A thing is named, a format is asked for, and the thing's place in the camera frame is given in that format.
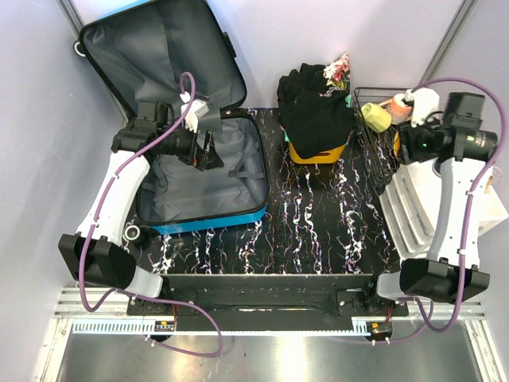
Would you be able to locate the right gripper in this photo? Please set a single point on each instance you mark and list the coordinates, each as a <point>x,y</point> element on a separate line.
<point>409,152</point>

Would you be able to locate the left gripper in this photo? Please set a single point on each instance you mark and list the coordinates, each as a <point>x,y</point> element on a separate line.
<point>206,157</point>

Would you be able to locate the white drawer organizer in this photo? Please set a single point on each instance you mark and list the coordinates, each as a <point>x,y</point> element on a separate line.
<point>424,210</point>

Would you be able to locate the orange plastic basket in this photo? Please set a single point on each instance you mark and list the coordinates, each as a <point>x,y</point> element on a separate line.
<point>322,158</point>

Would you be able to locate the black floral print garment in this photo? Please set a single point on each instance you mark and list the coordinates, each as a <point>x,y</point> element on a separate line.
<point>314,104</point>

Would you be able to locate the blue fish-print suitcase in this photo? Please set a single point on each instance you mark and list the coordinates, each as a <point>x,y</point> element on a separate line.
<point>155,51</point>

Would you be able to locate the dark bottle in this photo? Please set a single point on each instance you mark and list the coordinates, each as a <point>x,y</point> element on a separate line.
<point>496,175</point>

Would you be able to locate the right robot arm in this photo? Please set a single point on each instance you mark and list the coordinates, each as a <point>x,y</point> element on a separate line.
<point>449,272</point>

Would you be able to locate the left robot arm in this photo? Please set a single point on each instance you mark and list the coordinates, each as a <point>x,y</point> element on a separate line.
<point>94,254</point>

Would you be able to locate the yellow plate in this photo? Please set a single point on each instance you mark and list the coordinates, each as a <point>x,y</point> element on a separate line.
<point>397,147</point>

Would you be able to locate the pink cup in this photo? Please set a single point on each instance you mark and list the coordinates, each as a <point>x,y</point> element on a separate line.
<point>397,108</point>

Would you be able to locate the green cup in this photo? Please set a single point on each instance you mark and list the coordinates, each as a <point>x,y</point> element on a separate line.
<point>376,117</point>

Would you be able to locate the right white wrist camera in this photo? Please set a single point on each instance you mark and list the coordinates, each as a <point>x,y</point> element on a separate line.
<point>425,101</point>

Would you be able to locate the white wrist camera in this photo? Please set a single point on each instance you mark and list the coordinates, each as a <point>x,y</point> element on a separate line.
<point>198,109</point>
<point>425,101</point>

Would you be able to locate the black wire dish rack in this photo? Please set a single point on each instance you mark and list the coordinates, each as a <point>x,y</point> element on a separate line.
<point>380,161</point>

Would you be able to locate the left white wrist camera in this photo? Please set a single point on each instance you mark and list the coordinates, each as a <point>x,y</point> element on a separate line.
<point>198,109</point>

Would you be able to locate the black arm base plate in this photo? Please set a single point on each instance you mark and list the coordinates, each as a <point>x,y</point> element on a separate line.
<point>264,304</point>

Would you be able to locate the aluminium rail frame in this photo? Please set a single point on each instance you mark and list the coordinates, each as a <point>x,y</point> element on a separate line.
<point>108,346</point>

